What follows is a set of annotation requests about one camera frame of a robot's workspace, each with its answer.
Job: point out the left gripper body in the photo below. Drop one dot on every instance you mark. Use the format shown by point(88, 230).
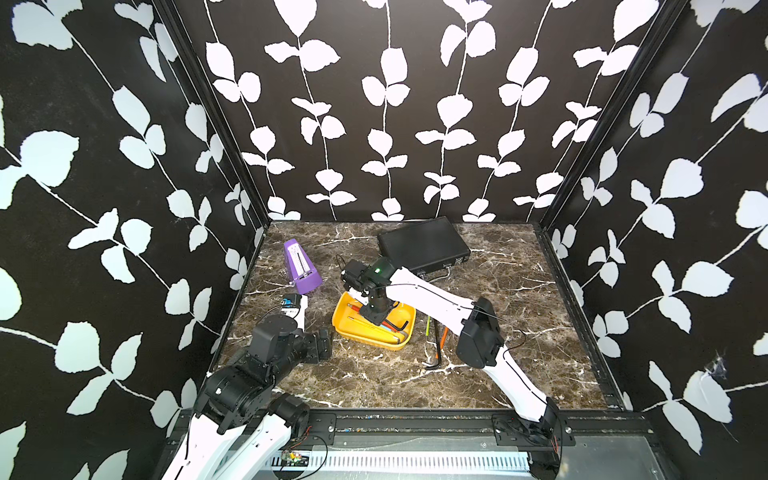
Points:
point(307, 348)

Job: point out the orange-sleeved hex key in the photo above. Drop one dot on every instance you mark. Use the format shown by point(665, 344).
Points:
point(444, 337)

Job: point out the large black hex key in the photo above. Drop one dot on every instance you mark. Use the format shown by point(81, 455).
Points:
point(436, 361)

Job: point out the yellow-sleeved hex key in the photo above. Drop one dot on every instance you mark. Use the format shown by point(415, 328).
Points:
point(363, 330)

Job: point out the red-sleeved hex key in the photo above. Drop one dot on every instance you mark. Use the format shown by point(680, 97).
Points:
point(398, 315)

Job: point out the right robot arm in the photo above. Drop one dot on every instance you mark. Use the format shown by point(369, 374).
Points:
point(481, 344)

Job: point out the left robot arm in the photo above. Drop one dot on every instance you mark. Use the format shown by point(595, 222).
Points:
point(236, 426)

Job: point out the yellow plastic storage tray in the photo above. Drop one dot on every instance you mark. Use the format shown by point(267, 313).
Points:
point(340, 323)

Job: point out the black metal case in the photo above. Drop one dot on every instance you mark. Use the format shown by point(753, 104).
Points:
point(424, 247)

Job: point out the purple metronome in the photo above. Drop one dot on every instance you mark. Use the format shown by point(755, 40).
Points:
point(301, 270)

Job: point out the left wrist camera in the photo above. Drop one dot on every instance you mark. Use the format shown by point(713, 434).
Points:
point(295, 306)

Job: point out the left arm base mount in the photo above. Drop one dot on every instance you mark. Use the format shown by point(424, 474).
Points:
point(320, 429)

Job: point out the white slotted cable duct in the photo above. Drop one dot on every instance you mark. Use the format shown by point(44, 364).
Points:
point(416, 462)

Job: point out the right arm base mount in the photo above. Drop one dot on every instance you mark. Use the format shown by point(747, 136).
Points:
point(511, 430)

